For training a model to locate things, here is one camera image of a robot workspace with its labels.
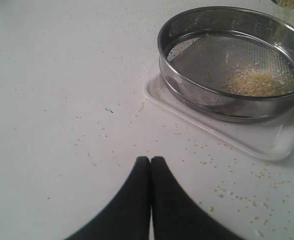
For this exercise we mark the stainless steel cup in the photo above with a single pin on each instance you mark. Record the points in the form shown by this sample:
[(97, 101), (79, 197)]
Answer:
[(284, 3)]

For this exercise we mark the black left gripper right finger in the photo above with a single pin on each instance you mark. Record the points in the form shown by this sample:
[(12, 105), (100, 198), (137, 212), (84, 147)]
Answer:
[(175, 216)]

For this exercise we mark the yellowish grain powder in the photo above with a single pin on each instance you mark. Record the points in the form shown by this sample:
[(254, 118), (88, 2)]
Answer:
[(258, 80)]

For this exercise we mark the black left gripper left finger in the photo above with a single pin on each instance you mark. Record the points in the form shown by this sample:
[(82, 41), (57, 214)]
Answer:
[(127, 215)]

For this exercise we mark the round steel mesh sieve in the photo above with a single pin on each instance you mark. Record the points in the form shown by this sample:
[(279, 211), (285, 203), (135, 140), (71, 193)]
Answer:
[(199, 48)]

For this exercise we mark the white rectangular plastic tray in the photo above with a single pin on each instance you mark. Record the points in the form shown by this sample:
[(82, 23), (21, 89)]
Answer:
[(271, 140)]

